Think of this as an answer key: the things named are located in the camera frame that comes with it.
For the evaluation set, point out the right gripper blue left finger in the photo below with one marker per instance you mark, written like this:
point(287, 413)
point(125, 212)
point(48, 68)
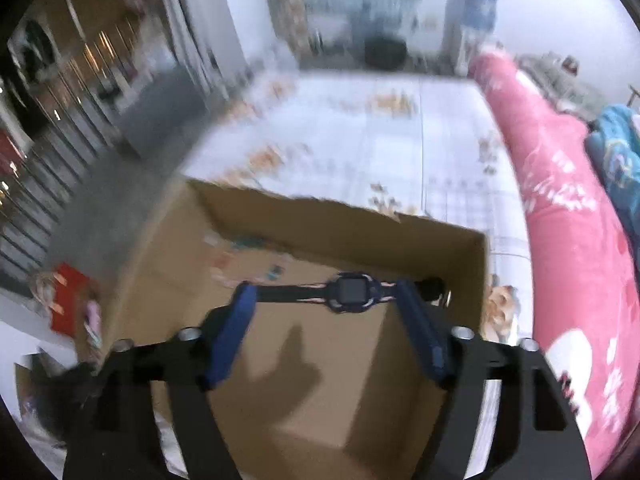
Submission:
point(205, 354)

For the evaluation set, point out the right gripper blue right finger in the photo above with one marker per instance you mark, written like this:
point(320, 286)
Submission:
point(436, 342)

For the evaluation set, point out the dark blue kids smartwatch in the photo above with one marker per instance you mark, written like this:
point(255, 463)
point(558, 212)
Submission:
point(356, 292)

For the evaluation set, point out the brown cardboard box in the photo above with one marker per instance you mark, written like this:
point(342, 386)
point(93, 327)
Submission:
point(312, 394)

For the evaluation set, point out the red packet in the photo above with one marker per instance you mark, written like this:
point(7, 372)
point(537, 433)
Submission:
point(71, 294)

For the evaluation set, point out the pink floral bed quilt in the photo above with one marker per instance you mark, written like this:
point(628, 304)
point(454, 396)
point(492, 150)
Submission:
point(586, 300)

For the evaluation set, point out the floral plastic tablecloth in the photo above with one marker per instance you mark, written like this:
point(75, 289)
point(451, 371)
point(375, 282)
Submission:
point(425, 147)

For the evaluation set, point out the teal patterned blanket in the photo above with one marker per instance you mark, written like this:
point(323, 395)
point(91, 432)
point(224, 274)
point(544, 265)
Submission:
point(613, 150)

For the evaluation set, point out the water dispenser bottle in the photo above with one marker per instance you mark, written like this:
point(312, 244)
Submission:
point(468, 23)

